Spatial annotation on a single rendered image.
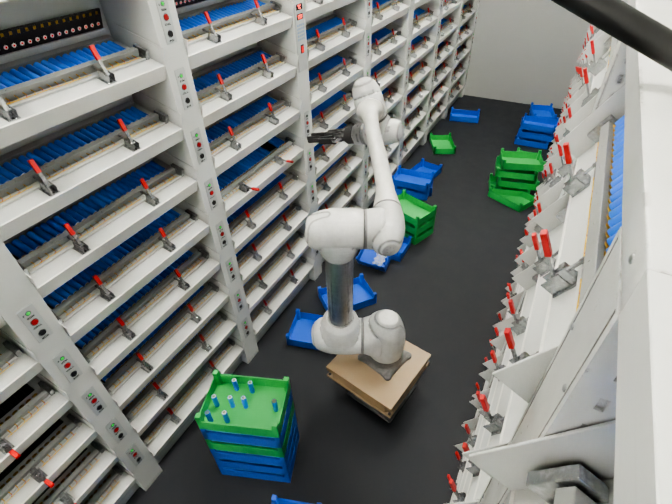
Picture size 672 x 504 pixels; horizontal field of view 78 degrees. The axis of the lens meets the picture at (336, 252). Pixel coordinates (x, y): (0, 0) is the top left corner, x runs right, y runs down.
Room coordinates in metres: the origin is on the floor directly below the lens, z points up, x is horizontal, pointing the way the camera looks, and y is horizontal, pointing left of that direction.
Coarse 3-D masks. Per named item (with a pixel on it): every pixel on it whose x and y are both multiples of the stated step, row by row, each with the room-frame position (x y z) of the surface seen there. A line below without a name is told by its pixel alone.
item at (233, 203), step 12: (288, 132) 1.96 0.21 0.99; (300, 144) 1.92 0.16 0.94; (288, 156) 1.84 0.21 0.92; (300, 156) 1.91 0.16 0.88; (264, 168) 1.71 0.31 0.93; (276, 168) 1.73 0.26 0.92; (252, 180) 1.61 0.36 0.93; (264, 180) 1.63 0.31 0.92; (240, 192) 1.52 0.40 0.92; (252, 192) 1.55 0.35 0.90; (228, 204) 1.44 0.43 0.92; (240, 204) 1.48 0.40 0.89; (228, 216) 1.42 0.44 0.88
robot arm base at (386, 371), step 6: (360, 354) 1.14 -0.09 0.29; (402, 354) 1.11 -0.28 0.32; (408, 354) 1.13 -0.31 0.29; (360, 360) 1.11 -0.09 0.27; (366, 360) 1.10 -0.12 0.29; (372, 360) 1.08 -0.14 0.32; (402, 360) 1.10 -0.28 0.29; (372, 366) 1.07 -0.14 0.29; (378, 366) 1.06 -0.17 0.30; (384, 366) 1.05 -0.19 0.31; (390, 366) 1.05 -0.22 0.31; (396, 366) 1.06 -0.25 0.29; (378, 372) 1.05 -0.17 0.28; (384, 372) 1.04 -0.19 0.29; (390, 372) 1.04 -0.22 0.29; (384, 378) 1.02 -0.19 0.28; (390, 378) 1.01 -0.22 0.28
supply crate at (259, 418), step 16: (224, 384) 0.93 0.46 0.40; (240, 384) 0.93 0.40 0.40; (256, 384) 0.93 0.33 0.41; (272, 384) 0.92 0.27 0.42; (288, 384) 0.89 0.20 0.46; (208, 400) 0.85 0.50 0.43; (224, 400) 0.86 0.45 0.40; (240, 400) 0.86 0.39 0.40; (256, 400) 0.86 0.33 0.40; (240, 416) 0.80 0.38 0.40; (256, 416) 0.79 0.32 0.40; (272, 416) 0.79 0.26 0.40; (240, 432) 0.73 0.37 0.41; (256, 432) 0.72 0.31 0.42; (272, 432) 0.71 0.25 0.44
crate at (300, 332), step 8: (296, 312) 1.60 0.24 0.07; (304, 312) 1.61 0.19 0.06; (296, 320) 1.58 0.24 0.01; (304, 320) 1.59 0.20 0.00; (312, 320) 1.59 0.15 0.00; (296, 328) 1.53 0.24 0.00; (304, 328) 1.53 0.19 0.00; (288, 336) 1.42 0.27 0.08; (296, 336) 1.48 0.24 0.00; (304, 336) 1.48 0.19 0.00; (288, 344) 1.42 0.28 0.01; (296, 344) 1.41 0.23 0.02; (304, 344) 1.40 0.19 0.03; (312, 344) 1.39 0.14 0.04
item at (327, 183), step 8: (352, 152) 2.54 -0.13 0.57; (360, 152) 2.53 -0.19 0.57; (344, 160) 2.45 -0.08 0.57; (352, 160) 2.49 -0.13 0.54; (360, 160) 2.51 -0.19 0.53; (328, 168) 2.34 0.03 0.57; (336, 168) 2.35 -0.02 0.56; (344, 168) 2.39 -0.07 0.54; (352, 168) 2.41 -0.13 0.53; (320, 176) 2.24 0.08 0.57; (328, 176) 2.26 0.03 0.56; (336, 176) 2.29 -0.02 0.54; (344, 176) 2.31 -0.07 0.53; (320, 184) 2.18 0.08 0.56; (328, 184) 2.20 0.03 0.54; (336, 184) 2.22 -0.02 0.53; (320, 192) 2.12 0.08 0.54; (328, 192) 2.13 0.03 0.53; (320, 200) 2.04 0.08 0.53
